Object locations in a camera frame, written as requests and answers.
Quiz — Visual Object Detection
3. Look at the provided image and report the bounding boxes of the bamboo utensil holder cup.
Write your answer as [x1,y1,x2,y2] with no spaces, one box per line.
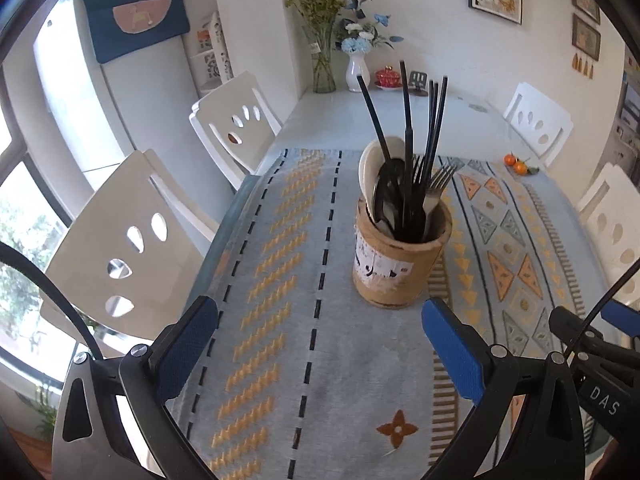
[352,197,452,309]

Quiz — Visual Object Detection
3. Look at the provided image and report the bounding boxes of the patterned blue table mat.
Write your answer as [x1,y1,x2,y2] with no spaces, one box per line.
[172,148,608,479]

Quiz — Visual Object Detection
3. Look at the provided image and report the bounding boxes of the black chopstick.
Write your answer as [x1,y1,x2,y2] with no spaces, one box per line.
[399,60,413,243]
[428,76,449,184]
[418,80,438,205]

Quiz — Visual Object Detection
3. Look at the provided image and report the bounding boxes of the blue wall hanging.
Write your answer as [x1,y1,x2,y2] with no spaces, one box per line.
[82,0,190,64]

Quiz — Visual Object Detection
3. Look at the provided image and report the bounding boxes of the white vase with flowers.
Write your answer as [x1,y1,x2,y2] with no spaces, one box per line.
[334,0,404,93]

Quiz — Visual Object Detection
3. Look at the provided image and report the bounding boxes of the white plastic rice paddle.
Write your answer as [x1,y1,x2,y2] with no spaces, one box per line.
[358,136,405,217]

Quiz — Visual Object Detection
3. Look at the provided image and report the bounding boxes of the white chair near right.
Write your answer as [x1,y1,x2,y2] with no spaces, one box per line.
[576,162,640,285]

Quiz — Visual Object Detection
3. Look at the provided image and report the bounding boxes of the black chopstick longest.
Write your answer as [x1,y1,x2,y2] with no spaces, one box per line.
[354,75,402,181]

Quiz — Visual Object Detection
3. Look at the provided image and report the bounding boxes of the red lidded bowl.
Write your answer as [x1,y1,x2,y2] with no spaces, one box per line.
[374,65,402,90]

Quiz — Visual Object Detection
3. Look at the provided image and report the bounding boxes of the white chair far right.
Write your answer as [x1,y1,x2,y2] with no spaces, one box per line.
[503,82,574,168]

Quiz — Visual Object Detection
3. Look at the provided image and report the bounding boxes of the steel fork large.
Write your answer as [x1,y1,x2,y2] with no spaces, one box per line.
[423,165,458,232]

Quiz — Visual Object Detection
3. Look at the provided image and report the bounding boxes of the orange mandarin near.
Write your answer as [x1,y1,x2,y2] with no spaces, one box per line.
[513,162,528,176]

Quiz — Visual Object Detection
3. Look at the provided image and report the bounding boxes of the white chair near left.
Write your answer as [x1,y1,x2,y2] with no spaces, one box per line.
[46,150,219,340]

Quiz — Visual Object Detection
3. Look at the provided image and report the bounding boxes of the framed picture lower right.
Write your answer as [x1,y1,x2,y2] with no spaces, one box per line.
[572,14,601,61]

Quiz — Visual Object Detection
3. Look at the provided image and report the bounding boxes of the thin black cable right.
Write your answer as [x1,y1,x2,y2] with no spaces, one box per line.
[564,253,640,359]

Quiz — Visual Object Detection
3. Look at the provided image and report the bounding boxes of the steel fork small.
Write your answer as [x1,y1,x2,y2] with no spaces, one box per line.
[411,155,426,221]

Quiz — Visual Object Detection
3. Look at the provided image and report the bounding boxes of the framed picture upper right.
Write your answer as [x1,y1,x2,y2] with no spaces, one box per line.
[572,0,601,25]

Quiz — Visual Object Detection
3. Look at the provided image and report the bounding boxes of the glass vase green branches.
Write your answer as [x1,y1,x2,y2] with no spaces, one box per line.
[284,0,346,93]

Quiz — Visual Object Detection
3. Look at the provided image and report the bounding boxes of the large steel spoon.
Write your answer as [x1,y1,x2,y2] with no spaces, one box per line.
[373,157,405,237]

